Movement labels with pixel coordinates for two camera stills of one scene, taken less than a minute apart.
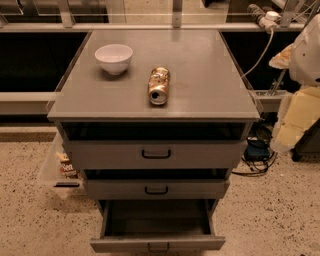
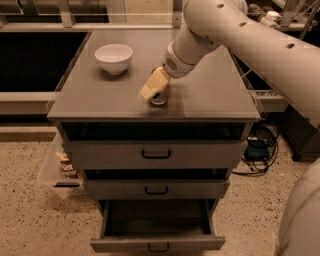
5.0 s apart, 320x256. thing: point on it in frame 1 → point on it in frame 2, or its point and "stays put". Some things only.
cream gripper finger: x=298 y=112 → x=159 y=76
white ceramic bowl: x=114 y=58 stays put
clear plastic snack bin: x=59 y=173 stays put
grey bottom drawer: x=158 y=226 stays put
